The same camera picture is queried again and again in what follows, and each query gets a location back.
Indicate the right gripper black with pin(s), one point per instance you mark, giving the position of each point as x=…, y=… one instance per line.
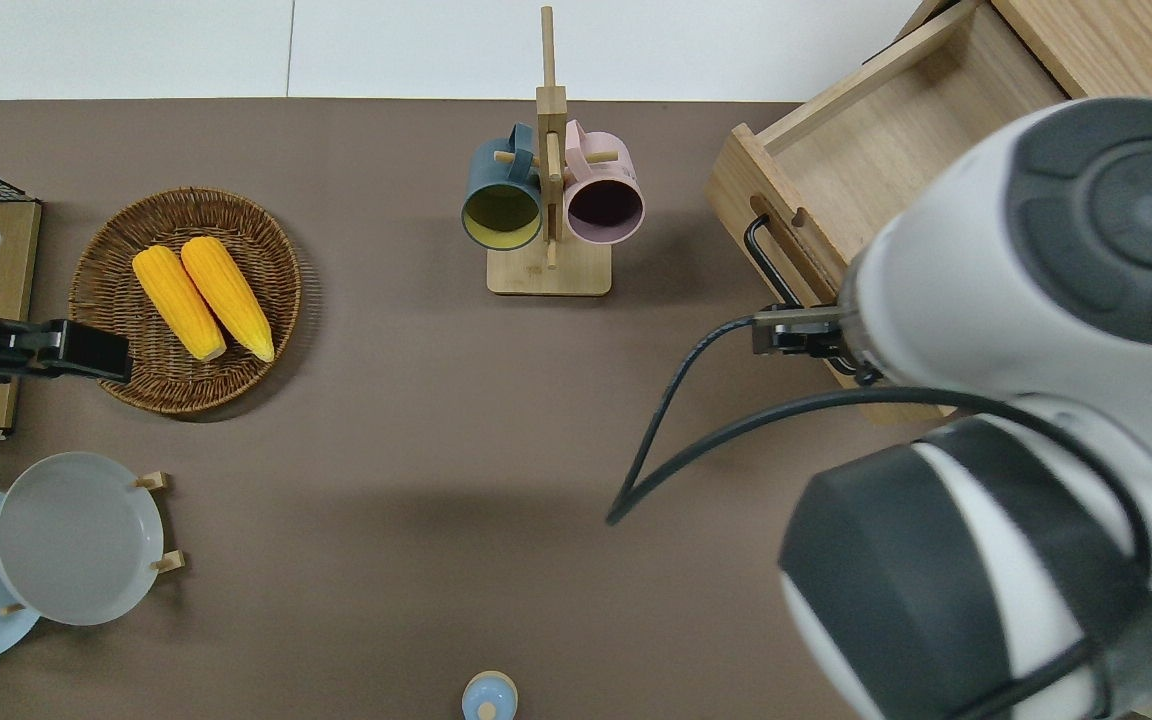
x=806, y=330

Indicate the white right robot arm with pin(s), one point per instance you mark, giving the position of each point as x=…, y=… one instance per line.
x=1036, y=300

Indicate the light wooden drawer cabinet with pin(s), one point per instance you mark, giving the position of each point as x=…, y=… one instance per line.
x=1136, y=40

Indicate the brown wicker basket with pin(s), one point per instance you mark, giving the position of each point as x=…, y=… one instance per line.
x=116, y=250

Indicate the yellow corn cob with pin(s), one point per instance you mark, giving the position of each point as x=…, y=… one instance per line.
x=178, y=305
x=228, y=298

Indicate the grey plate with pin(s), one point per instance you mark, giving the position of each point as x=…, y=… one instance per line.
x=76, y=540

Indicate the wooden plate rack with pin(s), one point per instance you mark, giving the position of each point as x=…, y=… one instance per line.
x=158, y=561

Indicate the pink mug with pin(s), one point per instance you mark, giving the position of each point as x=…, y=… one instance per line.
x=604, y=205

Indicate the wooden mug rack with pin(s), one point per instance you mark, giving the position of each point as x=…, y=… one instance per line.
x=551, y=275

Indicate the dark blue mug yellow inside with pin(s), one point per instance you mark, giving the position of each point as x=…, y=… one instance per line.
x=502, y=215

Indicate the brown table mat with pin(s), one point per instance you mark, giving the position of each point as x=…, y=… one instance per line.
x=386, y=450

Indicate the small blue call bell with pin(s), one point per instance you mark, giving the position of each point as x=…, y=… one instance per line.
x=489, y=698

